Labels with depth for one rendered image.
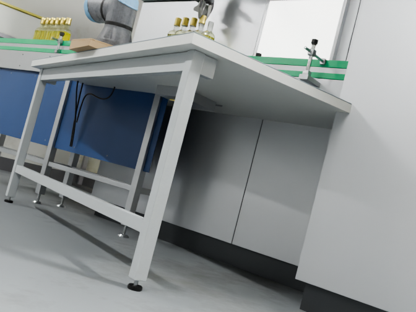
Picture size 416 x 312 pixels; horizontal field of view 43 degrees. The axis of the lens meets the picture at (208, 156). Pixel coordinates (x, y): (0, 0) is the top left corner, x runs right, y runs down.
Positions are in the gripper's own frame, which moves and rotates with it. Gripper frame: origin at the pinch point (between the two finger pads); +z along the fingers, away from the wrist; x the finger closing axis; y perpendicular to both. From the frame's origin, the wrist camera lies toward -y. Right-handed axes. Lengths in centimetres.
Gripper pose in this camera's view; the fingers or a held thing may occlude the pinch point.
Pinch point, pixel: (203, 17)
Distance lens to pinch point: 278.5
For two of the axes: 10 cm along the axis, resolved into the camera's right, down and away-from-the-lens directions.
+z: -2.5, 9.7, -0.5
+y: -7.6, -1.6, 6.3
